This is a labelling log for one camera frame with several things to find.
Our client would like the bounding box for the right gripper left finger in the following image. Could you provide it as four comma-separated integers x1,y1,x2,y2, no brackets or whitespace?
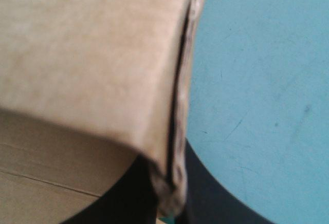
59,155,159,224

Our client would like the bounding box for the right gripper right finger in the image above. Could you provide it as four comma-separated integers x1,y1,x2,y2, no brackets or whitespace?
175,138,255,224

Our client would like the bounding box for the brown cardboard box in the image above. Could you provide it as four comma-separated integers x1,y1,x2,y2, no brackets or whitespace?
0,0,209,224

